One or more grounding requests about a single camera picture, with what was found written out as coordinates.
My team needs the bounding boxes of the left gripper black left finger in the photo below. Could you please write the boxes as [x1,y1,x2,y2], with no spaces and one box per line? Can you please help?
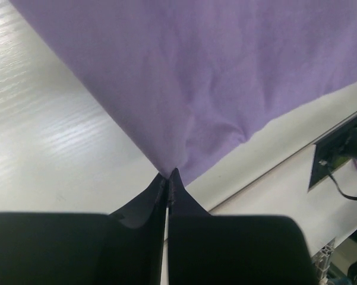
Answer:
[0,175,168,284]

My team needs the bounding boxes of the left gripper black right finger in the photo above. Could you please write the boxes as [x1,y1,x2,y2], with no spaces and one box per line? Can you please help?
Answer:
[168,169,318,284]

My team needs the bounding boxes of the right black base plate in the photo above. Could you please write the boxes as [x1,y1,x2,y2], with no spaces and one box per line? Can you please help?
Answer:
[308,114,357,190]

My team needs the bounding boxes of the purple polo shirt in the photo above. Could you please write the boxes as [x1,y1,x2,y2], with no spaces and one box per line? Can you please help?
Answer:
[12,1,357,183]

